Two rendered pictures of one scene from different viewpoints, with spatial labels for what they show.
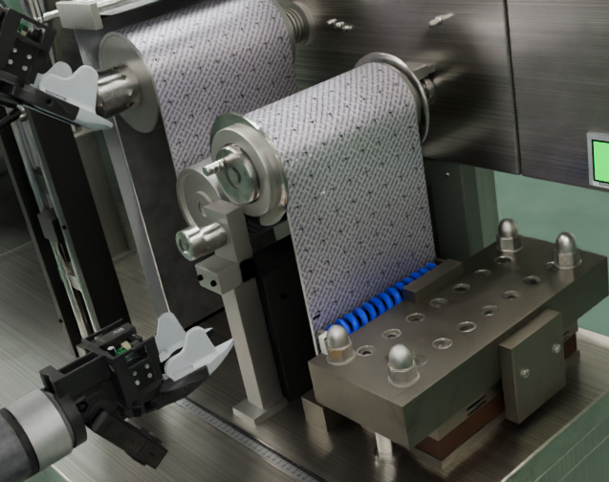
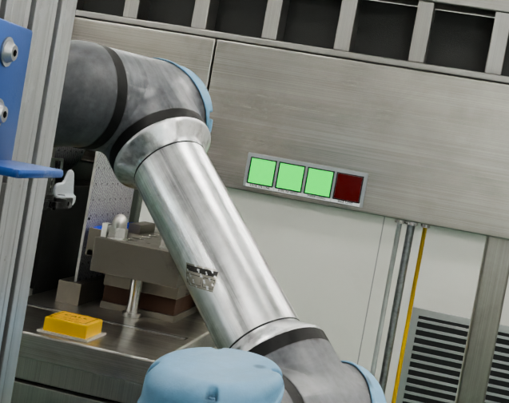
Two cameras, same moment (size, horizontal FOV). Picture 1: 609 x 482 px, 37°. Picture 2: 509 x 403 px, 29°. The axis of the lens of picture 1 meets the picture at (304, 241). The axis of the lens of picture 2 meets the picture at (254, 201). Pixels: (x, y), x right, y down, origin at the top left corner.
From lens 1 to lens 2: 1.20 m
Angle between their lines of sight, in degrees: 46
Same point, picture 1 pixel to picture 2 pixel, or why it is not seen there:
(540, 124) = (216, 146)
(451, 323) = not seen: hidden behind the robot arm
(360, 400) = (141, 257)
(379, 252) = (115, 198)
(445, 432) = (179, 296)
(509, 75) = not seen: hidden behind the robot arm
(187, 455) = not seen: outside the picture
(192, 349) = (67, 184)
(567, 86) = (240, 124)
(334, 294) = (97, 209)
